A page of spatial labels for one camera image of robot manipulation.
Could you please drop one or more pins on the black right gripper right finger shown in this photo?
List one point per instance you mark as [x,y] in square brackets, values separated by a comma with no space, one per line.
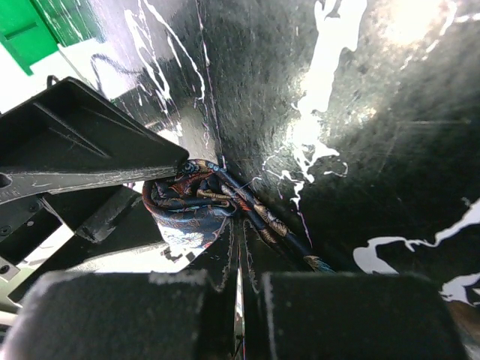
[300,315]

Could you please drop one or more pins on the navy floral tie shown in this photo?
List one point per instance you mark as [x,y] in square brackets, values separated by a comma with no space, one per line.
[192,208]

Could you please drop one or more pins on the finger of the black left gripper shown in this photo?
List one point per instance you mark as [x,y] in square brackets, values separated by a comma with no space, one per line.
[70,138]

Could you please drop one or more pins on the green plastic tie bin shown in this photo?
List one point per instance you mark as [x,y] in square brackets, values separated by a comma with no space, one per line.
[33,30]

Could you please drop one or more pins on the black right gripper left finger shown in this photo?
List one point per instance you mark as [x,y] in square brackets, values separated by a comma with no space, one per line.
[75,315]

